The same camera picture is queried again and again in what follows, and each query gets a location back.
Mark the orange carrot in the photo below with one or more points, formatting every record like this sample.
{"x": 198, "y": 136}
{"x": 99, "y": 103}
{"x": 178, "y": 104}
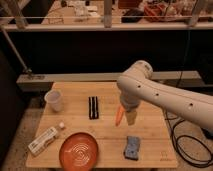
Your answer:
{"x": 119, "y": 115}

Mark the black ridged rectangular block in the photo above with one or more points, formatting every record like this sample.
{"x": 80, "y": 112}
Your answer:
{"x": 93, "y": 107}

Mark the diagonal metal support rod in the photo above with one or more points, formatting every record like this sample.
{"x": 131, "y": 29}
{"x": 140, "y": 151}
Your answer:
{"x": 27, "y": 70}

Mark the orange patterned plate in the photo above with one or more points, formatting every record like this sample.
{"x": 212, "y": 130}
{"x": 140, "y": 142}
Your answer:
{"x": 79, "y": 152}

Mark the blue grey sponge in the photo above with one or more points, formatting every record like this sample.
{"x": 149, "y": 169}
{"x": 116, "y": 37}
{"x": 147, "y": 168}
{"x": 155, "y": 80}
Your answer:
{"x": 132, "y": 148}

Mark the grey metal rail beam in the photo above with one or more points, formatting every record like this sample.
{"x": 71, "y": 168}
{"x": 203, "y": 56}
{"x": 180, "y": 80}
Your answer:
{"x": 43, "y": 82}

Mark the translucent plastic cup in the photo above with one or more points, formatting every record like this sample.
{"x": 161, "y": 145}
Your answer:
{"x": 54, "y": 99}

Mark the tan wooden end effector block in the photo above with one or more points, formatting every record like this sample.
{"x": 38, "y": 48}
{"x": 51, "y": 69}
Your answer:
{"x": 131, "y": 117}

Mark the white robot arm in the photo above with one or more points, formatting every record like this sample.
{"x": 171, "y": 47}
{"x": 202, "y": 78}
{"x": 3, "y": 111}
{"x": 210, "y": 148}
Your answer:
{"x": 135, "y": 85}

